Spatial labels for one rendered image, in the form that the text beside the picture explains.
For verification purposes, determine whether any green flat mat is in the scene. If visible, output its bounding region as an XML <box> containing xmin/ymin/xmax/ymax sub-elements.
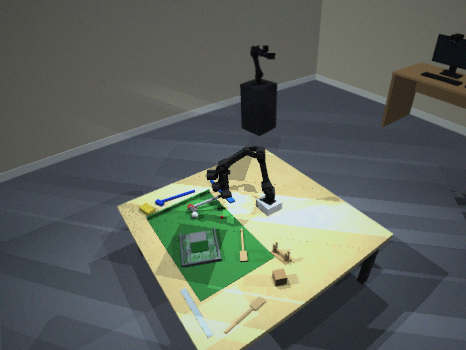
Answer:
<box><xmin>148</xmin><ymin>193</ymin><xmax>274</xmax><ymax>302</ymax></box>

